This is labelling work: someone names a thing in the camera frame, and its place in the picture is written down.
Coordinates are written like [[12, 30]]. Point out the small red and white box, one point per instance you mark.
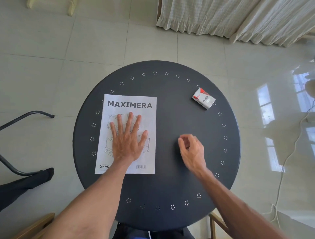
[[203, 98]]

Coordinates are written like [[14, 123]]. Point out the person's left little finger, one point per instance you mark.
[[113, 131]]

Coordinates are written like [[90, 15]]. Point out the wooden chair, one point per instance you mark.
[[37, 226]]

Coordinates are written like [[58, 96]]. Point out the person's right hand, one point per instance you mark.
[[195, 155]]

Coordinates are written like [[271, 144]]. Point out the white pleated curtain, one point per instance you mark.
[[204, 14], [278, 22]]

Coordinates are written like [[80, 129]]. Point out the person's right thumb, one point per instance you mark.
[[181, 147]]

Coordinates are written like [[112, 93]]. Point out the black metal chair frame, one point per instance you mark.
[[14, 120]]

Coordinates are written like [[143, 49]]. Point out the black sock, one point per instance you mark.
[[45, 174]]

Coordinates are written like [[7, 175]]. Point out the cream wooden furniture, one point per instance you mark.
[[71, 6]]

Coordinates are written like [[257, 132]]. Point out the white low ledge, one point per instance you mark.
[[297, 224]]

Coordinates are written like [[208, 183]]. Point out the person's left thumb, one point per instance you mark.
[[142, 140]]

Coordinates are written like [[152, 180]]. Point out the person's left middle finger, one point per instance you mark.
[[129, 123]]

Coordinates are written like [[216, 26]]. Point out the person's left hand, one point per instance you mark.
[[125, 145]]

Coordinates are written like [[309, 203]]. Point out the white paper instruction booklet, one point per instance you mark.
[[147, 118]]

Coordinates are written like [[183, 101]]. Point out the person's black trouser leg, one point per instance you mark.
[[14, 189]]

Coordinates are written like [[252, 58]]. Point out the person's dark trousers lap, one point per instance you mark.
[[152, 234]]

